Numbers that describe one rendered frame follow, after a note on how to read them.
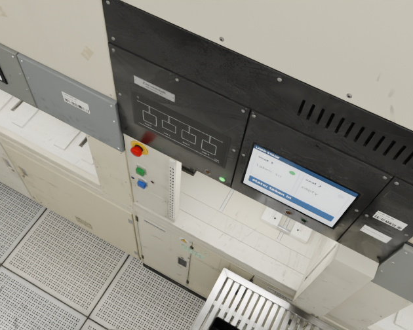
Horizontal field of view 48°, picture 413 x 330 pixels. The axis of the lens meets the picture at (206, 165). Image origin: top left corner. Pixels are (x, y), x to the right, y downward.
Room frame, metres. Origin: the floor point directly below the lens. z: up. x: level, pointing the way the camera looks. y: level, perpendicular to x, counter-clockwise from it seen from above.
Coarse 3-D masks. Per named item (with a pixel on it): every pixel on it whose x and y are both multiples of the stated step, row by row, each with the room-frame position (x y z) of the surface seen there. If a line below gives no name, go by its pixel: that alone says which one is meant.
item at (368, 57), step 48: (144, 0) 0.77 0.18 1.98; (192, 0) 0.72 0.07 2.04; (240, 0) 0.69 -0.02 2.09; (288, 0) 0.65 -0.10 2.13; (336, 0) 0.63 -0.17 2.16; (384, 0) 0.60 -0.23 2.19; (240, 48) 0.68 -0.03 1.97; (288, 48) 0.65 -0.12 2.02; (336, 48) 0.61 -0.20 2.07; (384, 48) 0.59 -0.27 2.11; (144, 96) 0.77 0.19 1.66; (336, 96) 0.60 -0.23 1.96; (384, 96) 0.58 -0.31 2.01; (192, 144) 0.71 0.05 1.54; (384, 240) 0.50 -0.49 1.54
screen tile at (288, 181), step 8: (256, 160) 0.64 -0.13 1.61; (264, 160) 0.63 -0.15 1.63; (272, 160) 0.63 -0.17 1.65; (256, 168) 0.64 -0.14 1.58; (272, 168) 0.62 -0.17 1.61; (280, 168) 0.62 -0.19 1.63; (288, 168) 0.61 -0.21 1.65; (264, 176) 0.63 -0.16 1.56; (272, 176) 0.62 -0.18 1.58; (288, 176) 0.61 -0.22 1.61; (296, 176) 0.60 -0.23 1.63; (280, 184) 0.61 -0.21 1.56; (288, 184) 0.60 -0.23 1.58
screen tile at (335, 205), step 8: (304, 176) 0.59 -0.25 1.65; (304, 184) 0.59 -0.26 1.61; (312, 184) 0.58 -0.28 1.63; (320, 184) 0.58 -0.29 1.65; (296, 192) 0.59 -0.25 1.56; (304, 192) 0.59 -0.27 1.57; (320, 192) 0.57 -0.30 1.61; (328, 192) 0.57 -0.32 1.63; (336, 192) 0.56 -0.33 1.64; (312, 200) 0.58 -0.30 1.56; (320, 200) 0.57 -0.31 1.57; (336, 200) 0.56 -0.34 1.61; (344, 200) 0.55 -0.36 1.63; (328, 208) 0.56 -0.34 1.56; (336, 208) 0.55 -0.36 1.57
